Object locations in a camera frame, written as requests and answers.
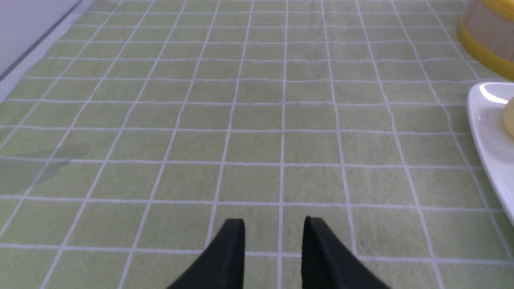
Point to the yellow steamed bun left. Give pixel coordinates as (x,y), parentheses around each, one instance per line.
(508,117)

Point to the white square plate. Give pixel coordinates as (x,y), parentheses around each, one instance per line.
(485,106)

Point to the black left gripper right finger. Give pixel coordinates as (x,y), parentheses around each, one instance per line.
(327,264)

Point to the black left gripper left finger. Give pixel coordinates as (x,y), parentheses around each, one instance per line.
(221,265)

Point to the yellow rimmed bamboo steamer basket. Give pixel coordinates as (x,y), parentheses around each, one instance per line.
(486,31)

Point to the green checkered tablecloth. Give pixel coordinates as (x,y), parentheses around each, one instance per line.
(150,122)

